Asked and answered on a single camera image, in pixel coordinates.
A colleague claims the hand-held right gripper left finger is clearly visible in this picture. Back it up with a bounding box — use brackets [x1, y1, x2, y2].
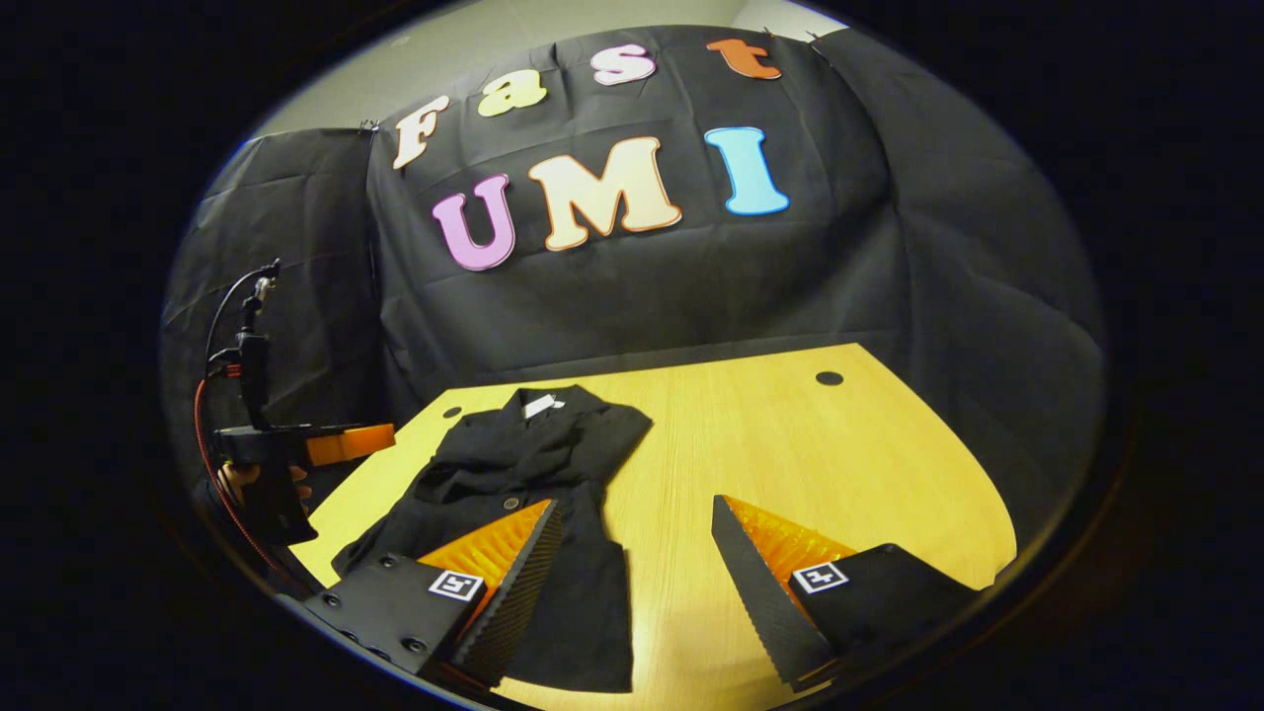
[300, 498, 565, 688]

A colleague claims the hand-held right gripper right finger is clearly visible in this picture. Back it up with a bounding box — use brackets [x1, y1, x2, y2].
[711, 494, 980, 693]

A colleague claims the black collared shirt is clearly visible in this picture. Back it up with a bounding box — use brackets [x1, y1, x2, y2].
[331, 385, 655, 694]

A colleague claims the black backdrop cloth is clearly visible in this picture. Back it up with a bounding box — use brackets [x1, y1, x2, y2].
[163, 25, 1107, 554]

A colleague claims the red cable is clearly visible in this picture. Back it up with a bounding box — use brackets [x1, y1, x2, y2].
[193, 367, 297, 593]

